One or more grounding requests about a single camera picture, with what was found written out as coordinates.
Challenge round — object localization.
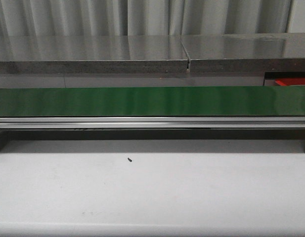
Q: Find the green conveyor belt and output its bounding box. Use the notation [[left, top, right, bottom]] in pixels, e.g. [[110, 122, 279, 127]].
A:
[[0, 85, 305, 154]]

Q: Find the grey stone counter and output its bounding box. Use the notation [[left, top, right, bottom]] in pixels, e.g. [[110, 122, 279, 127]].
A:
[[0, 33, 305, 88]]

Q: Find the white curtain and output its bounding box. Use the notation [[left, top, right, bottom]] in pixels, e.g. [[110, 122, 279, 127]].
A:
[[0, 0, 305, 36]]

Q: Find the red plastic tray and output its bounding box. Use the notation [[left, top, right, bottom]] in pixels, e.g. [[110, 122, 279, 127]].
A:
[[275, 78, 305, 86]]

